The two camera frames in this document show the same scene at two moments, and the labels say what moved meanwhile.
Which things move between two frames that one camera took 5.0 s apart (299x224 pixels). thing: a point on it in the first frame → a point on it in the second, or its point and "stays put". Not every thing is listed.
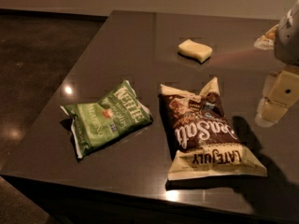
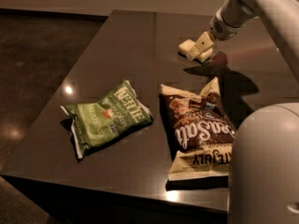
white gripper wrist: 288,41 → 221,29
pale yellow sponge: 195,50 stays put
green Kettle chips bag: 98,122 stays put
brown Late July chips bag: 200,140 stays put
